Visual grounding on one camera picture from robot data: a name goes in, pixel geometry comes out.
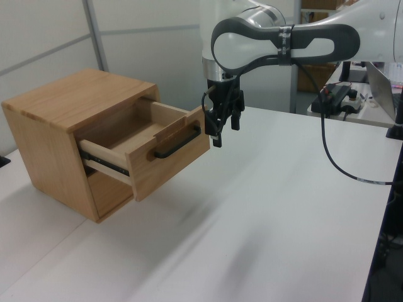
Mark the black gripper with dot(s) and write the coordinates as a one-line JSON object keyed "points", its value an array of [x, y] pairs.
{"points": [[224, 94]]}

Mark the wooden drawer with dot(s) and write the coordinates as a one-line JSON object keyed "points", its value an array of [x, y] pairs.
{"points": [[170, 170]]}

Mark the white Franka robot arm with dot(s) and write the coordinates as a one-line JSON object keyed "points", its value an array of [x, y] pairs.
{"points": [[239, 47]]}

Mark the brown cardboard box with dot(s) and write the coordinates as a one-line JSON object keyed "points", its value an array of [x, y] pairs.
{"points": [[311, 77]]}

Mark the black power box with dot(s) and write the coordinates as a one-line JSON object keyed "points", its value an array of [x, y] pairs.
{"points": [[333, 94]]}

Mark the grey emergency stop button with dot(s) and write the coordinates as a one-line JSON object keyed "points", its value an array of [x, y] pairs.
{"points": [[352, 102]]}

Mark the grey side desk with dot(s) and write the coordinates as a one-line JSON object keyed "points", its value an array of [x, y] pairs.
{"points": [[368, 118]]}

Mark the stacked cardboard boxes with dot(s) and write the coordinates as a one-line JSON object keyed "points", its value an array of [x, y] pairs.
{"points": [[318, 9]]}

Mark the silver laptop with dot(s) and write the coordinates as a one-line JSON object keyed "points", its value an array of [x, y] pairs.
{"points": [[379, 88]]}

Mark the black monitor stand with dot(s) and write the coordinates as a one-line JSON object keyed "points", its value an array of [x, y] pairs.
{"points": [[398, 119]]}

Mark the wooden cabinet shell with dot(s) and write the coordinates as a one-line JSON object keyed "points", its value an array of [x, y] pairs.
{"points": [[47, 126]]}

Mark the black drawer slide rail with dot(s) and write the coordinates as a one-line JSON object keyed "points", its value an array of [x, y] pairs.
{"points": [[104, 161]]}

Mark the grey partition post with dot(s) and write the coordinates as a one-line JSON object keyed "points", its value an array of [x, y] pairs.
{"points": [[97, 34]]}

